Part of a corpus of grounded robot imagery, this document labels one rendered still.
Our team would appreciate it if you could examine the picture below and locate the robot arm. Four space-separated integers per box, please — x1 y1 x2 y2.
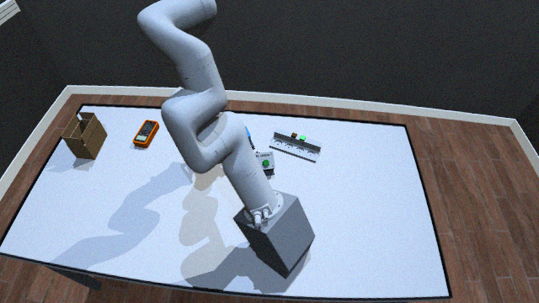
137 0 284 226

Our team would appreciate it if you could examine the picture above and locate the orange digital multimeter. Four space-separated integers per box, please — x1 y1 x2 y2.
133 120 160 148

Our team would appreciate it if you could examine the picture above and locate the brown cardboard box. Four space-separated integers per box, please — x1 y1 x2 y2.
61 112 107 160

